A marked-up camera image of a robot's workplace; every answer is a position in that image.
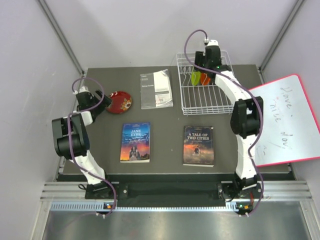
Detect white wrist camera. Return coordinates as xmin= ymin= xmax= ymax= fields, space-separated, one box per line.
xmin=73 ymin=86 xmax=90 ymax=95
xmin=203 ymin=37 xmax=219 ymax=47

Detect orange plate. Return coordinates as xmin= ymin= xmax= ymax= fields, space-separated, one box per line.
xmin=200 ymin=73 xmax=211 ymax=86

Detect Jane Eyre book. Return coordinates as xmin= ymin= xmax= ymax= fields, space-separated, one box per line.
xmin=120 ymin=122 xmax=151 ymax=163

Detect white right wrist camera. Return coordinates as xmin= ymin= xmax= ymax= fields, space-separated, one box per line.
xmin=203 ymin=37 xmax=219 ymax=47

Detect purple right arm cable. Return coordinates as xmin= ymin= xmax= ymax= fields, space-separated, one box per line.
xmin=184 ymin=28 xmax=265 ymax=217

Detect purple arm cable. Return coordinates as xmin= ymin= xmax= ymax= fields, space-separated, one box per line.
xmin=184 ymin=28 xmax=265 ymax=217
xmin=67 ymin=77 xmax=118 ymax=217

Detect aluminium front rail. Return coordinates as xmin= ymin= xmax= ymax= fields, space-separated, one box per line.
xmin=40 ymin=180 xmax=313 ymax=214

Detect lime green plate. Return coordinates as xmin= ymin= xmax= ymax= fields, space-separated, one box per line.
xmin=191 ymin=71 xmax=201 ymax=86

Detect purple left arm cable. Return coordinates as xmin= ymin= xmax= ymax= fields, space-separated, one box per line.
xmin=67 ymin=77 xmax=118 ymax=217

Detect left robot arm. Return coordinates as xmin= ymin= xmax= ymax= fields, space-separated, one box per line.
xmin=51 ymin=86 xmax=115 ymax=200

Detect pink framed whiteboard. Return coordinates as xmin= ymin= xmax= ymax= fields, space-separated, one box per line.
xmin=250 ymin=74 xmax=320 ymax=167

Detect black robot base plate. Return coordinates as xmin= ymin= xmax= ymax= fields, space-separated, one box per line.
xmin=78 ymin=182 xmax=262 ymax=200

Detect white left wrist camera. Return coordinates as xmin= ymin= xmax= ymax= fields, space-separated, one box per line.
xmin=73 ymin=86 xmax=90 ymax=95

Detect Tale of Two Cities book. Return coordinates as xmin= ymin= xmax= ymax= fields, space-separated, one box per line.
xmin=182 ymin=125 xmax=215 ymax=167

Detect red floral plate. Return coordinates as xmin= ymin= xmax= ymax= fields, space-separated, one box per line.
xmin=106 ymin=91 xmax=133 ymax=114

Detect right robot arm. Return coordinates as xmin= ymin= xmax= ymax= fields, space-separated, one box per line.
xmin=194 ymin=40 xmax=263 ymax=198

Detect white wire dish rack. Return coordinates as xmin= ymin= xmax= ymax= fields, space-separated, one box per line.
xmin=176 ymin=52 xmax=233 ymax=116

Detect Canon setup guide booklet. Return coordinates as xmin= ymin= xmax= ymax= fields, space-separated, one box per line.
xmin=140 ymin=69 xmax=174 ymax=110

